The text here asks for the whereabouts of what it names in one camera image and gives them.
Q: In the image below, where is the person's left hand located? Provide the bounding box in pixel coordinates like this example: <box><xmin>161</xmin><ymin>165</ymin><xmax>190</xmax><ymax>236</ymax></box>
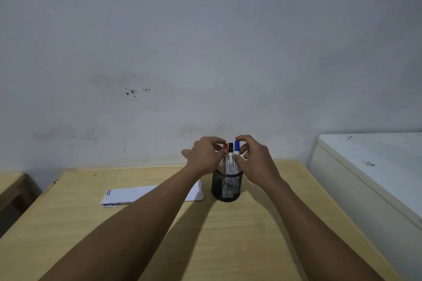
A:
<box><xmin>181</xmin><ymin>137</ymin><xmax>228</xmax><ymax>177</ymax></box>

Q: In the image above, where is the person's right hand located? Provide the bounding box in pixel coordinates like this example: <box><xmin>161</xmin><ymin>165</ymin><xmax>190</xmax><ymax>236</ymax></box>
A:
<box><xmin>233</xmin><ymin>135</ymin><xmax>281</xmax><ymax>187</ymax></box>

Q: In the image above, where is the blue cap whiteboard marker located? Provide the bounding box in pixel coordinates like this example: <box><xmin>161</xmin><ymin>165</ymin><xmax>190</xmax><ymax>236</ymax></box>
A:
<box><xmin>232</xmin><ymin>140</ymin><xmax>241</xmax><ymax>173</ymax></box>

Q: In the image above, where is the person's left forearm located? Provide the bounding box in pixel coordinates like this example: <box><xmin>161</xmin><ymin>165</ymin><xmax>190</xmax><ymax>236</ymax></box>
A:
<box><xmin>39</xmin><ymin>164</ymin><xmax>213</xmax><ymax>281</ymax></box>

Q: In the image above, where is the person's right forearm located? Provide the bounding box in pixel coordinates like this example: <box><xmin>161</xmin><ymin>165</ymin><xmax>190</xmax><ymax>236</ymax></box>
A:
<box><xmin>259</xmin><ymin>176</ymin><xmax>386</xmax><ymax>281</ymax></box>

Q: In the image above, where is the black cap whiteboard marker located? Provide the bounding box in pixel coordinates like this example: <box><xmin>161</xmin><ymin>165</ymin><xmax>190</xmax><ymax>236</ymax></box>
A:
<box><xmin>227</xmin><ymin>142</ymin><xmax>234</xmax><ymax>176</ymax></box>

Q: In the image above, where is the black mesh pen holder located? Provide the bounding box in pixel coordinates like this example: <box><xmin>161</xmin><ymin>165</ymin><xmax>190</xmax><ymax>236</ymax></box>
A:
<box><xmin>211</xmin><ymin>168</ymin><xmax>244</xmax><ymax>203</ymax></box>

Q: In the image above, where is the white envelopes stack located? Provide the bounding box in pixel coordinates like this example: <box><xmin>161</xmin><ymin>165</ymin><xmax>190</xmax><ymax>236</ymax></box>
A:
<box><xmin>100</xmin><ymin>180</ymin><xmax>204</xmax><ymax>208</ymax></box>

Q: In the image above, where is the white chest cabinet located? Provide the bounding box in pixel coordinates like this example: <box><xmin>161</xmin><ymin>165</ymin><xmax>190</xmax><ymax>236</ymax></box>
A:
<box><xmin>309</xmin><ymin>133</ymin><xmax>422</xmax><ymax>281</ymax></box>

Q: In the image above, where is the wooden side desk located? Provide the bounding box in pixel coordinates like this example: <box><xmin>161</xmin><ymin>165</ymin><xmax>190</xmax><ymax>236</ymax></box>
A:
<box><xmin>0</xmin><ymin>172</ymin><xmax>43</xmax><ymax>239</ymax></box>

